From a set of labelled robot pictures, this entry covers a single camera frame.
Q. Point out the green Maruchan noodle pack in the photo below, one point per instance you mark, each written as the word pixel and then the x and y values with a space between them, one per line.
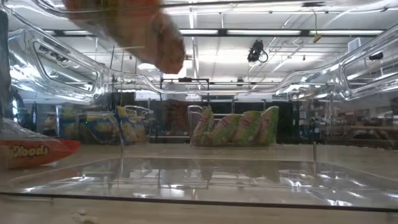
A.
pixel 269 124
pixel 248 127
pixel 225 130
pixel 203 127

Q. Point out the blue Maruchan noodle pack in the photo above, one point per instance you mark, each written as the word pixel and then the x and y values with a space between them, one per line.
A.
pixel 127 124
pixel 102 129
pixel 68 124
pixel 141 130

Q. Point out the clear plastic bin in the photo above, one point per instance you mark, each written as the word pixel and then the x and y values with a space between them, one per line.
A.
pixel 194 118
pixel 143 108
pixel 199 174

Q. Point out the orange Maruchan noodle pack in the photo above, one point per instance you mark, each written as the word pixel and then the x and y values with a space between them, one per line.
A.
pixel 31 152
pixel 140 34

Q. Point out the yellow hanging tag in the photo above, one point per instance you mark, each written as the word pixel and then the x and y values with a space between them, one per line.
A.
pixel 317 38

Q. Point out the black overhead camera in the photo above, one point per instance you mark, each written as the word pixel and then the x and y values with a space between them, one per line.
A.
pixel 255 51

